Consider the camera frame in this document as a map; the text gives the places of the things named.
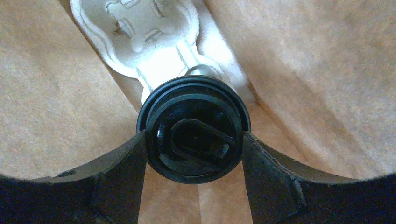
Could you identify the black plastic cup lid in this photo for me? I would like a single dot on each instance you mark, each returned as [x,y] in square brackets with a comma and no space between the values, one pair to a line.
[193,130]

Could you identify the black paper coffee cup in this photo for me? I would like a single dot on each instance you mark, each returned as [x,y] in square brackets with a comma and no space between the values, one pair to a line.
[193,130]

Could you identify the brown paper takeout bag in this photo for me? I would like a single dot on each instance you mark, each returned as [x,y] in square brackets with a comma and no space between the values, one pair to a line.
[322,91]

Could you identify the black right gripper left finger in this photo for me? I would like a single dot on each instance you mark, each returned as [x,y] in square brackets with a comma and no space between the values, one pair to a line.
[106,190]

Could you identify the single brown cup carrier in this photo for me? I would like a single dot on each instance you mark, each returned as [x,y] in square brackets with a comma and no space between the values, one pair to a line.
[155,41]

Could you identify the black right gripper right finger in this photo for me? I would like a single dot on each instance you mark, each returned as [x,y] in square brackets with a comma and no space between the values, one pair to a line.
[282,190]

